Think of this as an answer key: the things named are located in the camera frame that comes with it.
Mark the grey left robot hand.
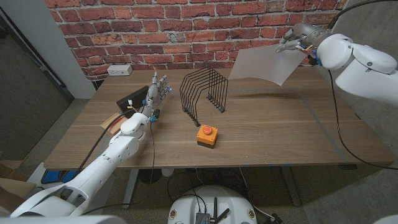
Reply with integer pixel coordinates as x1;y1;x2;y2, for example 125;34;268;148
139;70;173;118

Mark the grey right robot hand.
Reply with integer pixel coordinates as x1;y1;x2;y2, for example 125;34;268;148
275;22;330;54

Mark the white paper file sheet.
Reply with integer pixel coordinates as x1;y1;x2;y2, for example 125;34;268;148
228;43;308;86

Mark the black rectangular box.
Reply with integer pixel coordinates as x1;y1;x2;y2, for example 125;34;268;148
116;85;150;114

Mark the white power outlet strip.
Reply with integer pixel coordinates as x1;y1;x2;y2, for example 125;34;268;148
106;64;133;77

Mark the brown cardboard piece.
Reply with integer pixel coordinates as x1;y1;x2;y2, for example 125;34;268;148
99;112;125;135

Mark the red brick print backdrop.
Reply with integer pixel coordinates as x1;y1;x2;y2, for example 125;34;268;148
45;0;349;82

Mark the orange emergency stop button box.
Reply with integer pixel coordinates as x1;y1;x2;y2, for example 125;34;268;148
196;124;219;149

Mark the white table leg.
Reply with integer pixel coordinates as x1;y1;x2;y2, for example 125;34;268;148
122;169;140;210

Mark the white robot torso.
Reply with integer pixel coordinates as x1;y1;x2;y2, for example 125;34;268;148
167;185;258;224

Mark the dark grey perforated panel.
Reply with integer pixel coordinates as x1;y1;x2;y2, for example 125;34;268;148
0;18;74;161

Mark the grey module with black antennas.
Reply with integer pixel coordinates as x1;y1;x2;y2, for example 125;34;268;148
195;197;231;224

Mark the grey table leg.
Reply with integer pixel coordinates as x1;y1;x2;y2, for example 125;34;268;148
281;166;302;207

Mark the brown cardboard box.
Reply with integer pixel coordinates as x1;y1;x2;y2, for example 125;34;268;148
0;160;37;214

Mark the black power plug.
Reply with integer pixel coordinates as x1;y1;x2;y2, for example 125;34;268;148
267;213;284;224

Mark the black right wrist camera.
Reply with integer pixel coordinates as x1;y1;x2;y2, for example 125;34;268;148
307;49;323;67

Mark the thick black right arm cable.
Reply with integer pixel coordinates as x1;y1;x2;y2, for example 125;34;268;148
328;0;398;30

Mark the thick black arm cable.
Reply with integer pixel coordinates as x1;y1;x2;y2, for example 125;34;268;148
73;108;137;180
328;0;398;30

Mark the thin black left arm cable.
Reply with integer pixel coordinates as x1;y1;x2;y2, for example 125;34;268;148
81;120;156;216

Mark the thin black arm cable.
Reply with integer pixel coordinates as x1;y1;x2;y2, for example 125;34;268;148
328;68;398;171
81;120;156;216

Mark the black wire file holder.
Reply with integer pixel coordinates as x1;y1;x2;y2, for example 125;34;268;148
179;67;229;128

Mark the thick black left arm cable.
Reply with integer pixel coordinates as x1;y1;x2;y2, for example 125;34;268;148
73;108;137;180

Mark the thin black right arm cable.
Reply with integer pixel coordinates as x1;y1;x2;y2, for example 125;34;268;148
328;68;398;171

